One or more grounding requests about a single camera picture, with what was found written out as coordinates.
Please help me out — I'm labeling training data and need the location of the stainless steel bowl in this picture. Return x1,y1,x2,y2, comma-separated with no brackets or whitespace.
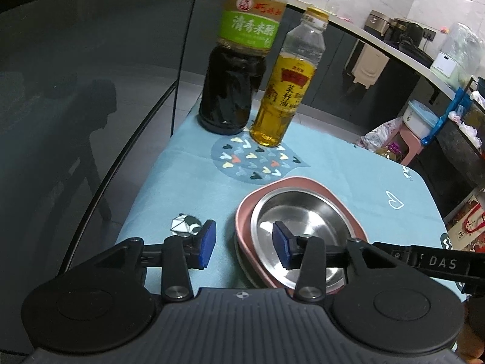
250,187,367,289

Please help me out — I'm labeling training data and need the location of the pink square dish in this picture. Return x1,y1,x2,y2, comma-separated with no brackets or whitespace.
235,177,367,292

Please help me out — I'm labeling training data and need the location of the green plate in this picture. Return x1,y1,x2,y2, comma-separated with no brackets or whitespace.
233,236,265,288

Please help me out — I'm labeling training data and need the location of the person's hand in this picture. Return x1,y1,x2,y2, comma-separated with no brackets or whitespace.
455,300,484,364

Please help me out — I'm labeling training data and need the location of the red gift bag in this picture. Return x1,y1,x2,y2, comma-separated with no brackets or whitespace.
447,196,485,253

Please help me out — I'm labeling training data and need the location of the blue tablecloth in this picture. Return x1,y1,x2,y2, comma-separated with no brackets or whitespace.
119,111,446,288

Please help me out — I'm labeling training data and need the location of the pink plastic stool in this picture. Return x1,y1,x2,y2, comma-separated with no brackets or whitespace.
390,125,424,166

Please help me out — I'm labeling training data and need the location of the black mesh rack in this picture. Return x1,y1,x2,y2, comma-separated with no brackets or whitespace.
408,77,485,221

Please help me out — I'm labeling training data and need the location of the yellow oil bottle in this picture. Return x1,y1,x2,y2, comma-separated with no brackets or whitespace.
250,6,329,147

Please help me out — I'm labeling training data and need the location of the white blue lidded pot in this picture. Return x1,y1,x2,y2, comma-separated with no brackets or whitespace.
402,99,438,139

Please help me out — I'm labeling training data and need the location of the beige hanging bin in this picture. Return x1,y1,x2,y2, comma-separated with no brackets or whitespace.
344,40,390,89

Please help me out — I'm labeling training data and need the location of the black air fryer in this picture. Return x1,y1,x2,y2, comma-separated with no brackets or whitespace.
385,19,433,67

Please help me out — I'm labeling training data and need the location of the dark vinegar bottle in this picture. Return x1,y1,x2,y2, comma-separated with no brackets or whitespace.
198,0,286,136

